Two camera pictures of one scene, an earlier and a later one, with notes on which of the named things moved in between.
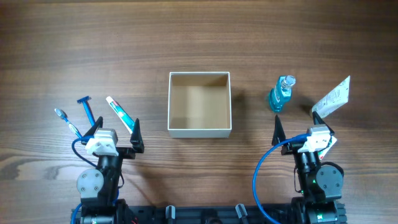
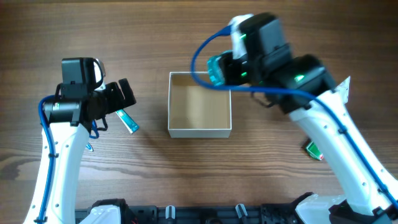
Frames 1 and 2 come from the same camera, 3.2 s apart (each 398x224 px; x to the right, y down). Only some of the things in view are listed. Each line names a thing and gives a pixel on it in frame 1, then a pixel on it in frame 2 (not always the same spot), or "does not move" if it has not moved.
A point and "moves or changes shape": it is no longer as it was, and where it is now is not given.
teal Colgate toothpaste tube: (127, 121) does not move
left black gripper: (123, 151) -> (115, 96)
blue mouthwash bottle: (281, 92) moves or changes shape
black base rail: (211, 213) does not move
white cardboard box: (199, 104) does not move
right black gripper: (296, 148) -> (232, 69)
